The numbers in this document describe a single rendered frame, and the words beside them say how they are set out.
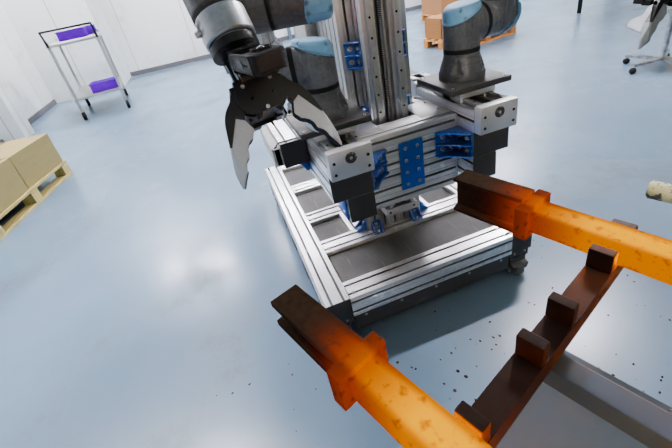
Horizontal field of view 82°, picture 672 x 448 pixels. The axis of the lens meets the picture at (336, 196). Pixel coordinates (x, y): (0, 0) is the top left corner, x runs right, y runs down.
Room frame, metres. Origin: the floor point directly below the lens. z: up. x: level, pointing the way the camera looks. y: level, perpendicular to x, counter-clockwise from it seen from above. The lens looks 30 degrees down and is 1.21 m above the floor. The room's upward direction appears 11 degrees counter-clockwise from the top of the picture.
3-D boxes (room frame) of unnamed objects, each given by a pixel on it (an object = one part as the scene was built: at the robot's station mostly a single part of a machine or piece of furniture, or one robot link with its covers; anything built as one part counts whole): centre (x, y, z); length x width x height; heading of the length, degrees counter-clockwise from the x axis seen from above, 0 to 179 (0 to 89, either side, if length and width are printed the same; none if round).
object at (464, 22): (1.30, -0.51, 0.98); 0.13 x 0.12 x 0.14; 111
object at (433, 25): (5.62, -2.27, 0.33); 1.16 x 0.88 x 0.65; 102
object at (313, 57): (1.19, -0.01, 0.98); 0.13 x 0.12 x 0.14; 89
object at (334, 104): (1.18, -0.02, 0.87); 0.15 x 0.15 x 0.10
